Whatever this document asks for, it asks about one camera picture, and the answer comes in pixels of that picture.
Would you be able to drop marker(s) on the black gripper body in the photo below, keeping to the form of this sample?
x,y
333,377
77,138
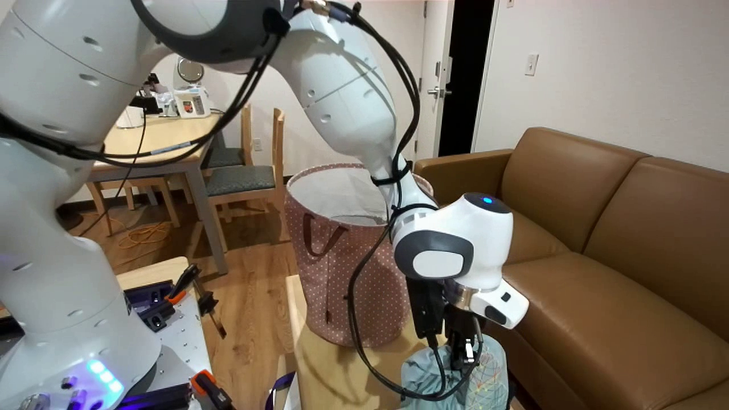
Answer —
x,y
463,319

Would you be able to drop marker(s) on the light blue cloth garment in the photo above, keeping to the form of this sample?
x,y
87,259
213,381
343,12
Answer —
x,y
430,384

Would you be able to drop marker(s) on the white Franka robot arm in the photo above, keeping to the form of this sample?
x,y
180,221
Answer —
x,y
59,151

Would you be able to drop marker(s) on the maroon patterned laundry bag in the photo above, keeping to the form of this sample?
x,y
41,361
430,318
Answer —
x,y
333,282

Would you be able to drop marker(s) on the brown leather sofa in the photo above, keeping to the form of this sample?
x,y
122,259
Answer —
x,y
606,282

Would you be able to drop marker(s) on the white room door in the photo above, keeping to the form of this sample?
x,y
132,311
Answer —
x,y
435,77

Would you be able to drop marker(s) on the orange black hand tool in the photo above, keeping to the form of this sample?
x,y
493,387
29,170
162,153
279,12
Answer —
x,y
209,388

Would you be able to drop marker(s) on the small black clamp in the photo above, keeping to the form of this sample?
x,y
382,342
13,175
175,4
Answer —
x,y
210,311

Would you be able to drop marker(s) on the wooden chair grey seat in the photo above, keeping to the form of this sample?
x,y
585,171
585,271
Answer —
x,y
223,151
243,184

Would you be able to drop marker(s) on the black orange clamp tool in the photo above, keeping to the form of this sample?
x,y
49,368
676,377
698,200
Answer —
x,y
182,283

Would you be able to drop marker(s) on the purple black device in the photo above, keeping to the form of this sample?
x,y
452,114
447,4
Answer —
x,y
152,303

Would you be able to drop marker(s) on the wooden dining table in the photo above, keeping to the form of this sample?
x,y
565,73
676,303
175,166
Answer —
x,y
167,144

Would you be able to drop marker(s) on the round table mirror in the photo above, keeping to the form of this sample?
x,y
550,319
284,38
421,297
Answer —
x,y
190,71

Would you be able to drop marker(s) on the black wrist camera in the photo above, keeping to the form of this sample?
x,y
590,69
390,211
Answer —
x,y
427,308

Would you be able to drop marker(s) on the white wall light switch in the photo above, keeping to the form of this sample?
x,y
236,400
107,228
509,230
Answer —
x,y
532,64

